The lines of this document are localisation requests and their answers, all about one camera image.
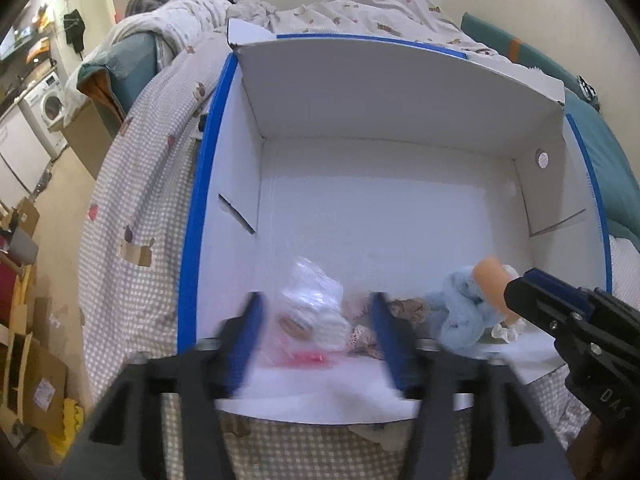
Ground person's right hand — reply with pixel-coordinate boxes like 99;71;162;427
567;412;608;480

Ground grey patterned pillow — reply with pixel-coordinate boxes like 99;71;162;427
125;0;182;17

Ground teal pillow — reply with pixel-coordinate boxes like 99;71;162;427
565;95;640;242

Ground white washing machine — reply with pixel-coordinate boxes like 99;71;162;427
19;72;69;159

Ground brown cardboard board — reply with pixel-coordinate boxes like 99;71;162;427
62;100;117;181

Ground white printed duvet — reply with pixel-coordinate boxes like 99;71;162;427
65;0;501;92

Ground small black object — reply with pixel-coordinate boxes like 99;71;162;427
575;76;599;109

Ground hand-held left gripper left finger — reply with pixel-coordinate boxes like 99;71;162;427
90;291;266;480

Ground blue fluffy scrunchie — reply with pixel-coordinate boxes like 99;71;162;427
425;266;503;352

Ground blue cardboard box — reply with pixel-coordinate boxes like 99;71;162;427
177;17;613;423

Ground brown cardboard tube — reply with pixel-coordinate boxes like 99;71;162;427
474;256;519;320

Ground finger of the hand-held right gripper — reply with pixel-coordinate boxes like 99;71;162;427
522;268;601;311
504;279;593;335

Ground clear plastic packet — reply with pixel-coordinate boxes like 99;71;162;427
272;256;354;357

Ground black hanging garment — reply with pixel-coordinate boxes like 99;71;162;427
64;9;86;54

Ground teal cushion with orange stripe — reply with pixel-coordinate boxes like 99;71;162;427
460;12;587;92

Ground cream lace scrunchie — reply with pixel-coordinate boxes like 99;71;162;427
491;319;527;344
349;325;387;359

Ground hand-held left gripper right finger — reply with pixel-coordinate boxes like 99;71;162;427
369;292;546;480

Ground teal and orange blanket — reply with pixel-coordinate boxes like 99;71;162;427
77;32;167;127

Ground checked bed sheet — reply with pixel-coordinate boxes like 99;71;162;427
77;35;640;480

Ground brown cardboard boxes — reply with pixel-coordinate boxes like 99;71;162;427
0;330;69;433

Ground white kitchen cabinet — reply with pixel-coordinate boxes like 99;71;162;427
0;105;52;207

